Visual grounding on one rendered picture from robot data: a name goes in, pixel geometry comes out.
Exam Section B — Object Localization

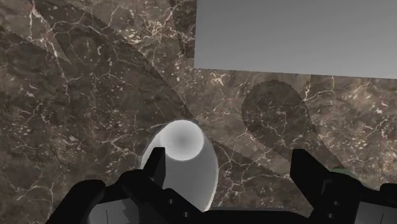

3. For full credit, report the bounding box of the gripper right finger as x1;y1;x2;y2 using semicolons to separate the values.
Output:
289;148;397;224

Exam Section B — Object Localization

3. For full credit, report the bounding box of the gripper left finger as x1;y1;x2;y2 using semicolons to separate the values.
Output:
45;146;206;224

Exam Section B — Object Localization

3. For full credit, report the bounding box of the white vase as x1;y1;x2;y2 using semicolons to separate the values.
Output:
139;118;219;213

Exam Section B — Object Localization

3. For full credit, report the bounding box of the grey robot stand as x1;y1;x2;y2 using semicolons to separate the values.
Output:
193;0;397;80

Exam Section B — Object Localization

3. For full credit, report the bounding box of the green round object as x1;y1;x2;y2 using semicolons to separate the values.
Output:
329;166;358;179

